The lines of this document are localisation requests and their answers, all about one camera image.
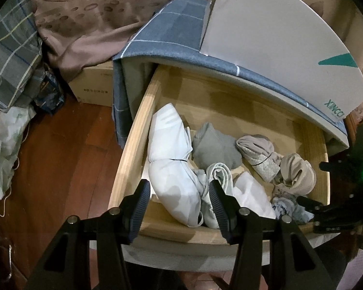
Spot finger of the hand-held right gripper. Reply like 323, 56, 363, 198
296, 195, 326, 216
318, 154, 362, 176

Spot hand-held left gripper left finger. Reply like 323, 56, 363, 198
26, 179, 152, 290

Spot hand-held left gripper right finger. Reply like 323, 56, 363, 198
209, 179, 341, 290

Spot blue grey sock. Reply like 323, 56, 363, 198
271, 195, 316, 225

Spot plain white underwear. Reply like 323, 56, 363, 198
231, 172, 276, 220

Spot white ribbed sock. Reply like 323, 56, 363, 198
199, 162, 235, 229

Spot beige grey sock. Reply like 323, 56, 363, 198
235, 134, 284, 183

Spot large white sock bundle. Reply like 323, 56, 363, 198
148, 103, 205, 228

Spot wooden drawer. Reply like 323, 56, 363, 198
107, 65, 351, 275

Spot white shoe box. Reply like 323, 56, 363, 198
200, 0, 363, 121

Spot grey padded nightstand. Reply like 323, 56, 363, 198
121, 57, 350, 150

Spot cardboard box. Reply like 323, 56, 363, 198
68, 60, 116, 108

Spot blue packet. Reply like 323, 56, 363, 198
33, 69, 66, 116

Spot white floral cloth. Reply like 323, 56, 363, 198
0, 103, 37, 200

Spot blue checked cloth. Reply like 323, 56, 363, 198
112, 0, 348, 149

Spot brown leaf-print curtain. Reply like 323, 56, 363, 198
30, 0, 363, 83

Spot grey plaid cloth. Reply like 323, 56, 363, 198
0, 0, 49, 113

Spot orange wooden bed frame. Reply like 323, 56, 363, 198
344, 95, 363, 147

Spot thin white cable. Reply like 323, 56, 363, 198
0, 122, 31, 222

